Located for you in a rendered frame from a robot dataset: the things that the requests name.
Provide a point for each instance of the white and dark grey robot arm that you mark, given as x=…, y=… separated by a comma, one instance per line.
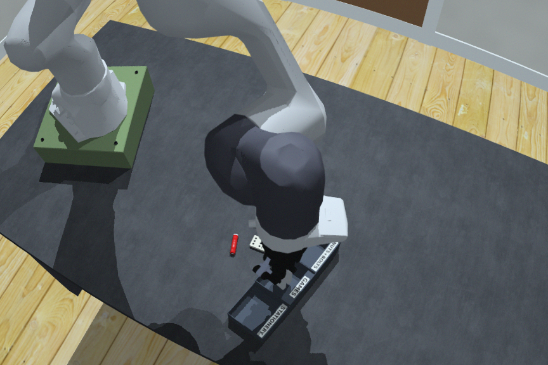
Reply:
x=265, y=155

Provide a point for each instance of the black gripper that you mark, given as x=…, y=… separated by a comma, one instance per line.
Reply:
x=278, y=266

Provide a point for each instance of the white domino tile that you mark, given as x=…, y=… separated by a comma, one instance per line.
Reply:
x=256, y=243

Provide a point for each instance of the dark grey three-compartment bin rack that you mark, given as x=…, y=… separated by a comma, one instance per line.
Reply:
x=264, y=305

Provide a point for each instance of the red aaa battery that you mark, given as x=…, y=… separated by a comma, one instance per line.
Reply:
x=234, y=243

